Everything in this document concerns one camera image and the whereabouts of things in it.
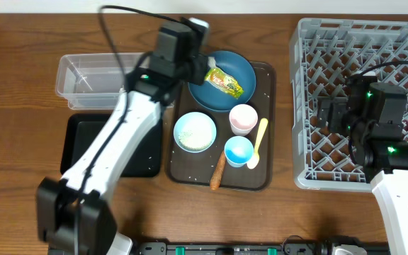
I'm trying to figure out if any yellow snack wrapper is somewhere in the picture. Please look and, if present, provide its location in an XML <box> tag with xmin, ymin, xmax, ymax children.
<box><xmin>205</xmin><ymin>57</ymin><xmax>244</xmax><ymax>99</ymax></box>

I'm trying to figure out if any dark blue plate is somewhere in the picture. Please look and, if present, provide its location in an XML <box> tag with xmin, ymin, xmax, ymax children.
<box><xmin>188</xmin><ymin>50</ymin><xmax>256</xmax><ymax>112</ymax></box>

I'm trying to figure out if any pink cup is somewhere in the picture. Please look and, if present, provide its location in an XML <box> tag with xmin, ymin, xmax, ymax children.
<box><xmin>229</xmin><ymin>104</ymin><xmax>258</xmax><ymax>136</ymax></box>

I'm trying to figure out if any yellow plastic spoon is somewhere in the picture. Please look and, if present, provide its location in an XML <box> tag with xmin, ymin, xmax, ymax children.
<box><xmin>246</xmin><ymin>118</ymin><xmax>268</xmax><ymax>169</ymax></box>

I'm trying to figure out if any blue cup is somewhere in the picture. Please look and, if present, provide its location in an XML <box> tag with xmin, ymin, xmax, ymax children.
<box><xmin>224</xmin><ymin>136</ymin><xmax>254</xmax><ymax>168</ymax></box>

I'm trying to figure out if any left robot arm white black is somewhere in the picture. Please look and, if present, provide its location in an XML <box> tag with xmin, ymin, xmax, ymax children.
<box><xmin>36</xmin><ymin>52</ymin><xmax>215</xmax><ymax>254</ymax></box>

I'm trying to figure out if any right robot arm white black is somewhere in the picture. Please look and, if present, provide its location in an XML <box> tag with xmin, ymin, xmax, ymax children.
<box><xmin>317</xmin><ymin>74</ymin><xmax>408</xmax><ymax>254</ymax></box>

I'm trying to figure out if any grey dishwasher rack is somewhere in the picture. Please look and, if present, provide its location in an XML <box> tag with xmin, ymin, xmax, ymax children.
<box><xmin>290</xmin><ymin>18</ymin><xmax>408</xmax><ymax>193</ymax></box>

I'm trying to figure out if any clear plastic waste bin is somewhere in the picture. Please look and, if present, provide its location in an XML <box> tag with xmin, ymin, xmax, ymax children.
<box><xmin>55</xmin><ymin>53</ymin><xmax>123</xmax><ymax>111</ymax></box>

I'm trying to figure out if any light blue bowl with rice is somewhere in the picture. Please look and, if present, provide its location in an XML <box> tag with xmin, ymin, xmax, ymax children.
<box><xmin>173</xmin><ymin>112</ymin><xmax>217</xmax><ymax>153</ymax></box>

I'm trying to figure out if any dark brown serving tray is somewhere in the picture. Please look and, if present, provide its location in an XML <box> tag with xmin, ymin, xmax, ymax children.
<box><xmin>165</xmin><ymin>61</ymin><xmax>276</xmax><ymax>191</ymax></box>

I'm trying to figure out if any orange carrot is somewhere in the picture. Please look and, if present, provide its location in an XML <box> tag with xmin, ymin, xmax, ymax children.
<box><xmin>210</xmin><ymin>151</ymin><xmax>226</xmax><ymax>191</ymax></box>

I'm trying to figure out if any black tray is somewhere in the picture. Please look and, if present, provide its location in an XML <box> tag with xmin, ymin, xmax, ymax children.
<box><xmin>60</xmin><ymin>113</ymin><xmax>163</xmax><ymax>178</ymax></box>

